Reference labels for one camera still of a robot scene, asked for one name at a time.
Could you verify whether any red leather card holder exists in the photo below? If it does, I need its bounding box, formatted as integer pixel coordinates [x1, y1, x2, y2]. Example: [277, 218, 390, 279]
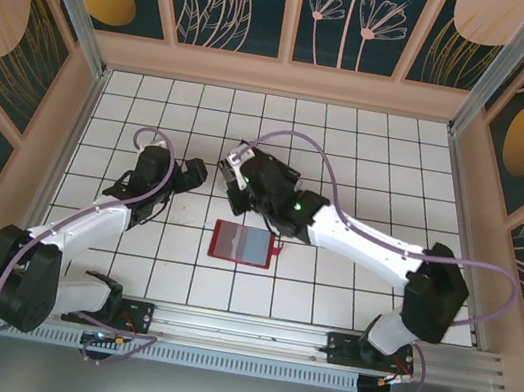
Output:
[206, 217, 286, 273]

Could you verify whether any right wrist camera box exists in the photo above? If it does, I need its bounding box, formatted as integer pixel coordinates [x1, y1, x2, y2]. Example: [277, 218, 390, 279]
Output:
[215, 145, 251, 187]

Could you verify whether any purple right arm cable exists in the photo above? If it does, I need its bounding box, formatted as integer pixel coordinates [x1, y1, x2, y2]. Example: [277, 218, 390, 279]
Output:
[196, 121, 524, 392]

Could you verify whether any aluminium mounting rail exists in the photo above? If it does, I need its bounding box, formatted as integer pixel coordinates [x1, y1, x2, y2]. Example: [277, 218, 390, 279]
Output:
[0, 265, 514, 392]

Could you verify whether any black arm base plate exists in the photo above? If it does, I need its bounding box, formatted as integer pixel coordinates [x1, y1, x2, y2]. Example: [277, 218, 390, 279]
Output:
[322, 330, 419, 381]
[60, 288, 157, 338]

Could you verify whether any grey slotted cable duct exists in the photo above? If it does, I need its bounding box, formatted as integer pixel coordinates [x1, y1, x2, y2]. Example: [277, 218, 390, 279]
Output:
[0, 310, 362, 392]

